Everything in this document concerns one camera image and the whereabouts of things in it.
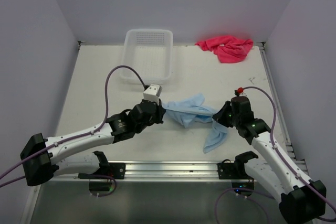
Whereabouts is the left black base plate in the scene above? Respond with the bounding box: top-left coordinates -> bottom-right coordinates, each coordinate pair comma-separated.
103,162 -> 126,179

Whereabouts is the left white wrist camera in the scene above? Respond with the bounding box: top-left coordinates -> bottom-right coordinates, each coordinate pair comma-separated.
143,84 -> 162,104

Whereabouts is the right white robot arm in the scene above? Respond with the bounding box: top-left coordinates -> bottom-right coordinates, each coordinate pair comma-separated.
213,96 -> 327,223

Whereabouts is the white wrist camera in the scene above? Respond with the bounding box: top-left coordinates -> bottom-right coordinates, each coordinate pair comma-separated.
143,84 -> 162,104
234,87 -> 246,97

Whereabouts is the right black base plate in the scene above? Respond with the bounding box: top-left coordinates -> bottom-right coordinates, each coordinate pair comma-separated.
217,159 -> 250,180

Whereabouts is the white plastic basket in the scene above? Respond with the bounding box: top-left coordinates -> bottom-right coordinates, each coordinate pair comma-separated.
121,29 -> 173,84

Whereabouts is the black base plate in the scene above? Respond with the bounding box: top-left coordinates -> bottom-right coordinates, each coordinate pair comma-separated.
103,162 -> 126,179
217,159 -> 250,180

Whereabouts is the aluminium mounting rail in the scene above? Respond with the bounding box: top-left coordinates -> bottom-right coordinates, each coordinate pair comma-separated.
110,161 -> 252,182

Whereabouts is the light blue towel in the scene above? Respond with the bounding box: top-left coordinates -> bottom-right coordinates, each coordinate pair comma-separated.
162,93 -> 228,154

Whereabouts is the pink towel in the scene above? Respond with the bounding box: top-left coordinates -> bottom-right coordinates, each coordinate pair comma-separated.
195,35 -> 254,63

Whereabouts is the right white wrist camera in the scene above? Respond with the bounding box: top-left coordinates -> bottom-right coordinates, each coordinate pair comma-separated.
234,87 -> 246,97

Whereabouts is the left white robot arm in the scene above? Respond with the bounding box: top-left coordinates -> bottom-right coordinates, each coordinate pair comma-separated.
20,100 -> 166,186

